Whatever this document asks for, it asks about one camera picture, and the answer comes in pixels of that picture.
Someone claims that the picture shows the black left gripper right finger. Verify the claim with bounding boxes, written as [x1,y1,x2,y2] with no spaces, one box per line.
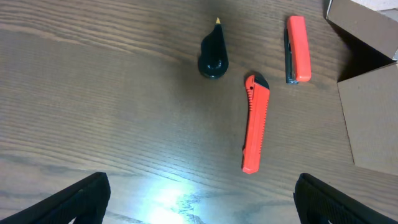
[294,173,397,224]

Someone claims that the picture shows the brown cardboard box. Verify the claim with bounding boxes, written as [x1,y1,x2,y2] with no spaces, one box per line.
[325,0,397,175]

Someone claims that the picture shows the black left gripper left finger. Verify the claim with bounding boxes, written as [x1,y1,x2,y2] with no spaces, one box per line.
[1,172,111,224]

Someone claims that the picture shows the orange utility knife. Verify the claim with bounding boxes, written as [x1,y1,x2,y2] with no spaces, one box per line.
[242,73,270,174]

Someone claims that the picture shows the orange stapler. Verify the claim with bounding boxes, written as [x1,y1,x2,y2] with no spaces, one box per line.
[284,16,312,85]

